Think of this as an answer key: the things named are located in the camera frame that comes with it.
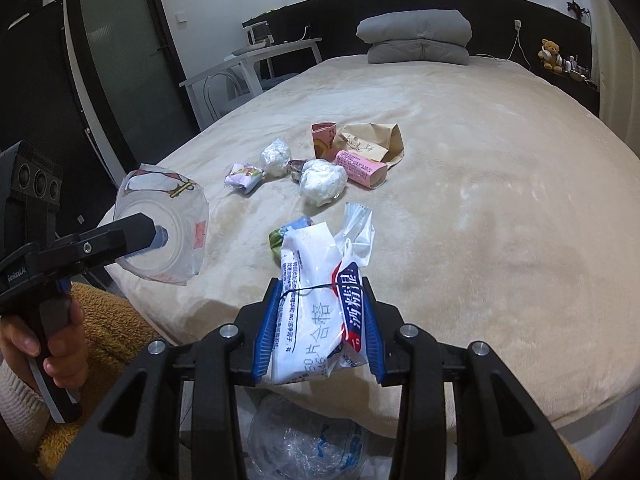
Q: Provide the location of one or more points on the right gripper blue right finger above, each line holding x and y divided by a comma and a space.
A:
374, 339

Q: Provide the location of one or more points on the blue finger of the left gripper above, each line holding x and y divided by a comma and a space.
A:
140, 234

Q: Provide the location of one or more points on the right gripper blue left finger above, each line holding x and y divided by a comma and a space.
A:
264, 339

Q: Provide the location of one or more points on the clear plastic trash bag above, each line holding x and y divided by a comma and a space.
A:
179, 209

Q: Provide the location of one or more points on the white blue plastic wrapper pack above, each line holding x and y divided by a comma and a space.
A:
320, 323

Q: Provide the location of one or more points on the pink biscuit box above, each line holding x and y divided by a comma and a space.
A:
362, 171

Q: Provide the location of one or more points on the left forearm white sleeve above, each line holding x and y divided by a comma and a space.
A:
22, 409

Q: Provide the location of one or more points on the bare left hand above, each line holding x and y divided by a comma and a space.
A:
68, 360

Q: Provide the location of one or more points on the green red snack bag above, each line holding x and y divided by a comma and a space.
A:
276, 237

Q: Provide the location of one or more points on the pastel purple snack wrapper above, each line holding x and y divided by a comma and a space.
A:
244, 177

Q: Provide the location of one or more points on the brown fleece garment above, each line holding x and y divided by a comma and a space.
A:
115, 334

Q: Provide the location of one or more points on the small crumpled white plastic ball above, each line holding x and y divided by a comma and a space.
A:
274, 159

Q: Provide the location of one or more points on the dark maroon foil snack packet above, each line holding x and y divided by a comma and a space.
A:
296, 167

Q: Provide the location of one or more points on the large crumpled white plastic ball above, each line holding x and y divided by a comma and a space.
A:
321, 182

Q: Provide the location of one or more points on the white metal chair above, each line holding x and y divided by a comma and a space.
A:
223, 92

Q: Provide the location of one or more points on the beige plush bed blanket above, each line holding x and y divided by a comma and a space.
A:
513, 218

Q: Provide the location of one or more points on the upright pink biscuit carton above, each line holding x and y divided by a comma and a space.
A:
323, 135

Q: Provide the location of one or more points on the dark glass door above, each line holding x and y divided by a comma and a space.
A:
131, 71

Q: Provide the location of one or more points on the white desk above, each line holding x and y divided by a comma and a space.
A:
246, 62

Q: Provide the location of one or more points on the brown paper bag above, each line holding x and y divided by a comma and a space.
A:
376, 142

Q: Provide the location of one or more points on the small white appliance on desk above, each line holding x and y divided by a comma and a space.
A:
259, 33

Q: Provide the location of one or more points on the lower grey pillow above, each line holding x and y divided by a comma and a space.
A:
398, 51

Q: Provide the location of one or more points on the grey pillow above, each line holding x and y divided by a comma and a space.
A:
448, 26
398, 51

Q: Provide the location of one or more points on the upper grey pillow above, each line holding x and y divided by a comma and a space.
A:
448, 26

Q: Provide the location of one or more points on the brown teddy bear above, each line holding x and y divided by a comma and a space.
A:
550, 57

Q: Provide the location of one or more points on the black headboard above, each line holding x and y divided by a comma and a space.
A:
514, 30

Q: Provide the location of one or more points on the dark plant on headboard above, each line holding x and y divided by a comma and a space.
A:
576, 11

